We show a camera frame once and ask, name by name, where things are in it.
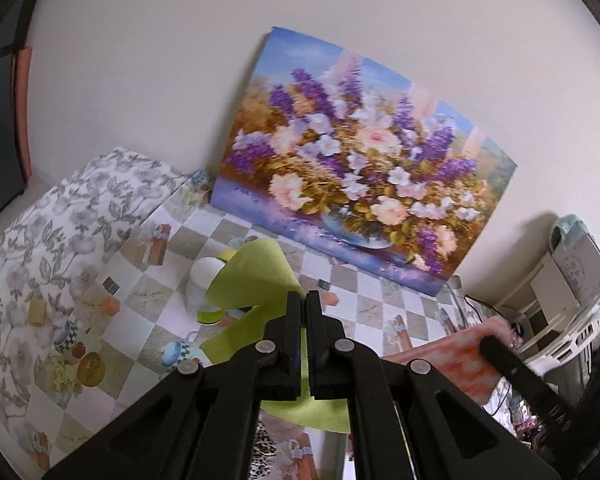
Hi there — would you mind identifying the leopard print scrunchie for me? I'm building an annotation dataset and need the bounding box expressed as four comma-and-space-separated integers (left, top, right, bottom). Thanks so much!
249, 420, 276, 480

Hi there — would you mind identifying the checkered printed tablecloth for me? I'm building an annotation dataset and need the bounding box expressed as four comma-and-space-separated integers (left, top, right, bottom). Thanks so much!
29, 190, 483, 467

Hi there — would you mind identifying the lime green cloth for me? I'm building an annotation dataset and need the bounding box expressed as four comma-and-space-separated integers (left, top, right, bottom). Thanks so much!
200, 238, 350, 434

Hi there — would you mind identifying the pink white knitted cloth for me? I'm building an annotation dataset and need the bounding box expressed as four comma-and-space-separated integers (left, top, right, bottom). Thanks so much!
384, 316, 517, 405

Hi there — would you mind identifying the white pill bottle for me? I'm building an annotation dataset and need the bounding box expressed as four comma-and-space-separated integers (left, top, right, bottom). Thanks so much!
185, 257, 225, 325

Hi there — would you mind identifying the yellow green sponge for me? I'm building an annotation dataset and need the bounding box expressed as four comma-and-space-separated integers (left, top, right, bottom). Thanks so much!
216, 247, 237, 264

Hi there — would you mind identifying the pink edged dark panel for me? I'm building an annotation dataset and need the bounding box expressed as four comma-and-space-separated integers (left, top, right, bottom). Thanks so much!
0, 46, 31, 213

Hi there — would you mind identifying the black cable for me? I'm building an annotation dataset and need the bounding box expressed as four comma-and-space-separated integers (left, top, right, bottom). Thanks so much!
462, 294, 524, 416

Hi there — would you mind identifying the white plastic shelf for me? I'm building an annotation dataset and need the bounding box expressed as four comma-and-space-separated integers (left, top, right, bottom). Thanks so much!
494, 213, 600, 376

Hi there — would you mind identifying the floral canvas painting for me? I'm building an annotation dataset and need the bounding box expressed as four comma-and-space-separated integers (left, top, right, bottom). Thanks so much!
211, 27, 517, 296

